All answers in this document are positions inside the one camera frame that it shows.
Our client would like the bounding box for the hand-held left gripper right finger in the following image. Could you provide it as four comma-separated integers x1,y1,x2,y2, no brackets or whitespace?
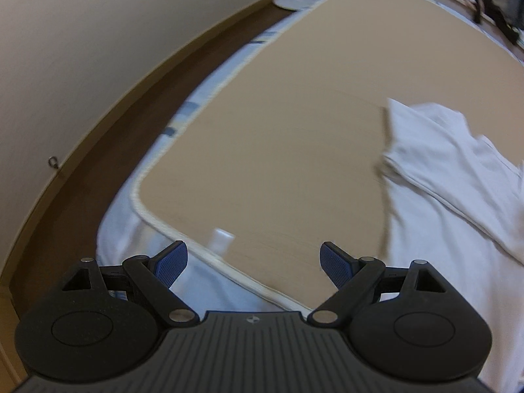
307,241,448,328

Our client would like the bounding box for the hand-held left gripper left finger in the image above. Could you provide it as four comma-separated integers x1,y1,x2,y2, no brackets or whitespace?
61,241,200,328

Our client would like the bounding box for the white garment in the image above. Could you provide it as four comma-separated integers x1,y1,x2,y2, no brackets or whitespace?
377,97,524,393

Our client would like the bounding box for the striped bed sheet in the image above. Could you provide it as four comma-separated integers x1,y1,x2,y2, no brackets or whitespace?
96,0,524,316

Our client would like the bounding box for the beige bed mat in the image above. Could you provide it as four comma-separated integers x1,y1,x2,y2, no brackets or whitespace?
131,0,524,312

